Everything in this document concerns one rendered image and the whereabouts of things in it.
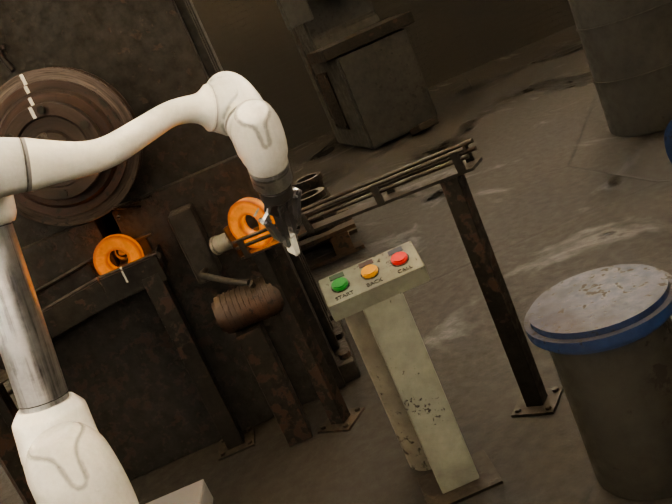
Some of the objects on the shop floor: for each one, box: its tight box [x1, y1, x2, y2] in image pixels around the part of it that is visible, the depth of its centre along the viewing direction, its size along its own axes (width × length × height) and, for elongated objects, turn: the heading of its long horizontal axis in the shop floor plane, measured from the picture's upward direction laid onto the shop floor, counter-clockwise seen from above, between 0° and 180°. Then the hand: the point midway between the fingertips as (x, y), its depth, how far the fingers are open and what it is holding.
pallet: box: [292, 171, 365, 271], centre depth 462 cm, size 120×82×44 cm
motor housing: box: [211, 276, 312, 446], centre depth 259 cm, size 13×22×54 cm, turn 149°
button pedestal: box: [319, 241, 503, 504], centre depth 200 cm, size 16×24×62 cm, turn 149°
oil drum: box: [568, 0, 672, 137], centre depth 419 cm, size 59×59×89 cm
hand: (291, 242), depth 198 cm, fingers closed
